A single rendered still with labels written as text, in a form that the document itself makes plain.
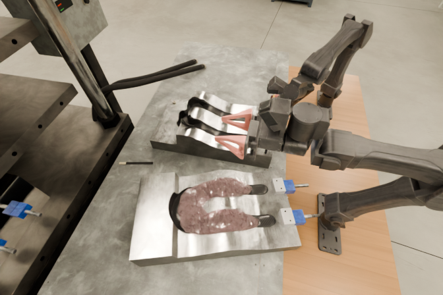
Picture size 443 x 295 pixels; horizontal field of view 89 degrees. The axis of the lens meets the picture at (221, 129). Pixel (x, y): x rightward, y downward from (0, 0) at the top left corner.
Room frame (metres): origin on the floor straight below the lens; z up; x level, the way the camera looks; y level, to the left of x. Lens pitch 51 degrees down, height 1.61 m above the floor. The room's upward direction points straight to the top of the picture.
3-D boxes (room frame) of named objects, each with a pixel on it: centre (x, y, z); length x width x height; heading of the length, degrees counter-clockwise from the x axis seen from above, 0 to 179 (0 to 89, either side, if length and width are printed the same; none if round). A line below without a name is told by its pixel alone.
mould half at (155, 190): (0.27, 0.02, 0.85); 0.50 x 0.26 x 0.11; 96
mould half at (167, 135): (0.63, 0.03, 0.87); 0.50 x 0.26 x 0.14; 78
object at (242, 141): (0.32, -0.03, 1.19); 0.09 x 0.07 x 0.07; 75
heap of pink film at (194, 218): (0.27, 0.01, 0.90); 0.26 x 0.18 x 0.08; 96
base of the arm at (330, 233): (0.25, -0.37, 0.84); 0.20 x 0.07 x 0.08; 165
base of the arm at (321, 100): (0.83, -0.52, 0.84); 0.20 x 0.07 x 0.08; 165
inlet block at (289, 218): (0.25, -0.26, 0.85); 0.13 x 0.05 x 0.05; 96
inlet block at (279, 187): (0.35, -0.25, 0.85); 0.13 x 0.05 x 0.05; 96
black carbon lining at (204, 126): (0.62, 0.01, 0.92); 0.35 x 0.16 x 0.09; 78
